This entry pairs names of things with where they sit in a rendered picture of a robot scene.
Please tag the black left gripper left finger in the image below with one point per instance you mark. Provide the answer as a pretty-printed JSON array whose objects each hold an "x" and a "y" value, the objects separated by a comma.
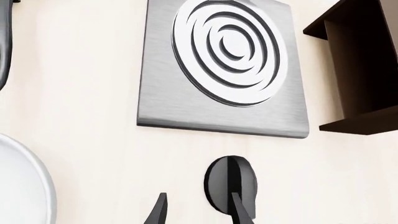
[{"x": 159, "y": 213}]

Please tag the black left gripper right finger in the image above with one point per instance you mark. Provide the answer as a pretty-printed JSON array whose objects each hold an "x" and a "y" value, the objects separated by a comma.
[{"x": 242, "y": 213}]

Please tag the round black stove knob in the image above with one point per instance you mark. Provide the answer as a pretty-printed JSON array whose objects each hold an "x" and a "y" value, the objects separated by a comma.
[{"x": 222, "y": 184}]

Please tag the flat stove plate with rings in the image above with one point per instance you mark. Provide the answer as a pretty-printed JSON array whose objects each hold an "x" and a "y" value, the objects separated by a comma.
[{"x": 224, "y": 70}]

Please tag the white round plate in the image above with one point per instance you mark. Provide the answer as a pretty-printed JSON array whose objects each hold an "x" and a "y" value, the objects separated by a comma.
[{"x": 21, "y": 184}]

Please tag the dark brown wooden rack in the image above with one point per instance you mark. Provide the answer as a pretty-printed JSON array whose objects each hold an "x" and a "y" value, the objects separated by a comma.
[{"x": 357, "y": 70}]

